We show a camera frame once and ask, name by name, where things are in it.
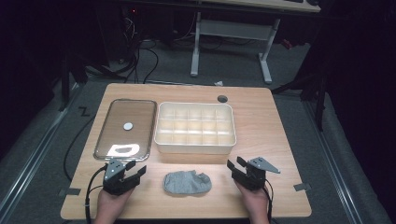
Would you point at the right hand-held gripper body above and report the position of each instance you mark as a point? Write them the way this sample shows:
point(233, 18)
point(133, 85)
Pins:
point(252, 179)

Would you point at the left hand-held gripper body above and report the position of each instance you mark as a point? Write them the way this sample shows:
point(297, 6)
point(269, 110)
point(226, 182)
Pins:
point(113, 183)

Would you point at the grey sock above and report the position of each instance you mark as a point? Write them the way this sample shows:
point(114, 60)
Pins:
point(186, 183)

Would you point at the person's left hand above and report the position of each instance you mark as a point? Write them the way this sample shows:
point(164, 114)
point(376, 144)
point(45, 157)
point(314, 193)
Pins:
point(110, 205)

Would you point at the person's right hand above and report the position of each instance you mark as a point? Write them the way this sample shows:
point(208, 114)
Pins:
point(255, 203)

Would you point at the grey tape piece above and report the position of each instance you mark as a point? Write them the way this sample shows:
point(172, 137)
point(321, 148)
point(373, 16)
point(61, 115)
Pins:
point(302, 187)
point(71, 191)

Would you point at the clear plastic box lid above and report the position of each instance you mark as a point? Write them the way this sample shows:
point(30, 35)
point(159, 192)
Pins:
point(124, 115)

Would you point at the white divided storage box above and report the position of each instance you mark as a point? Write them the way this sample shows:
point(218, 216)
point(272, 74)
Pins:
point(194, 127)

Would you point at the white paper scrap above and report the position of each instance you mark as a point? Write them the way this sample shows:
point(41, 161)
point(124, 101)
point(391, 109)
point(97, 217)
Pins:
point(219, 83)

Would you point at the black stand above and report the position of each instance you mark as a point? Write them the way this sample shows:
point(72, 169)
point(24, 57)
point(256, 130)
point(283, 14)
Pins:
point(65, 84)
point(319, 102)

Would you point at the red object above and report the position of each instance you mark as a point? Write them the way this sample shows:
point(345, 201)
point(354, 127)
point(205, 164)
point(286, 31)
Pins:
point(287, 44)

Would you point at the white-legged background desk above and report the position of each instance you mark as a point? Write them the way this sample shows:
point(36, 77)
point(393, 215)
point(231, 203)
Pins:
point(233, 29)

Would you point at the metal floor rail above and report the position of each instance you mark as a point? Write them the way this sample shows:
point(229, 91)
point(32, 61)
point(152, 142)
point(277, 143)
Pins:
point(336, 165)
point(34, 155)

